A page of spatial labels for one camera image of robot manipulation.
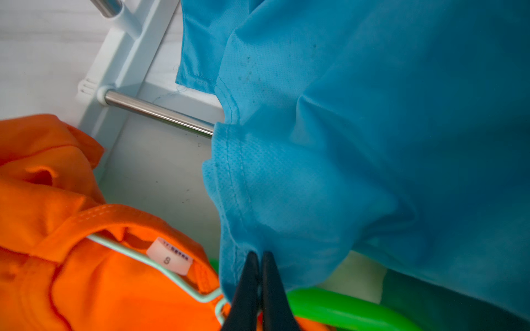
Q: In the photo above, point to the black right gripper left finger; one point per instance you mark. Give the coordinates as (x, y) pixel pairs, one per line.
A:
(244, 308)

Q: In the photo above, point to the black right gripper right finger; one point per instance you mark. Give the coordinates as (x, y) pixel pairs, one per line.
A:
(276, 312)

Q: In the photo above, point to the orange garment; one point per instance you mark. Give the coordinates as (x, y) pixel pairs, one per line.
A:
(53, 277)

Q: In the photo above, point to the blue garment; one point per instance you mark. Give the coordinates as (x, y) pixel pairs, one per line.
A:
(396, 129)

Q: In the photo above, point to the bright green plastic tray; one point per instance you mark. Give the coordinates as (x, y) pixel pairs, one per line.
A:
(338, 311)

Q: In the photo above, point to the metal clothes rack white joints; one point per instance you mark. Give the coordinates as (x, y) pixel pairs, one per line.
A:
(134, 72)

